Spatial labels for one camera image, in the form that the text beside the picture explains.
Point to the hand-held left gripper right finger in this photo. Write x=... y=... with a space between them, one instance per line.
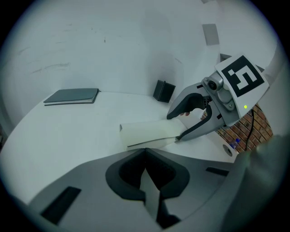
x=194 y=172

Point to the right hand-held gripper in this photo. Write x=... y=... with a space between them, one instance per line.
x=238 y=90

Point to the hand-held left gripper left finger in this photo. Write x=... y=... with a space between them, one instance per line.
x=90 y=181

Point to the small black box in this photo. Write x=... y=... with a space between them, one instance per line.
x=163 y=91

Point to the round grey desk grommet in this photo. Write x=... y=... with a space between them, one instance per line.
x=227 y=150

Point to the clear plastic bottle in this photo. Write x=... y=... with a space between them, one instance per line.
x=234 y=144

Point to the dark grey notebook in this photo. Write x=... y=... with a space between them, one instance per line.
x=72 y=96

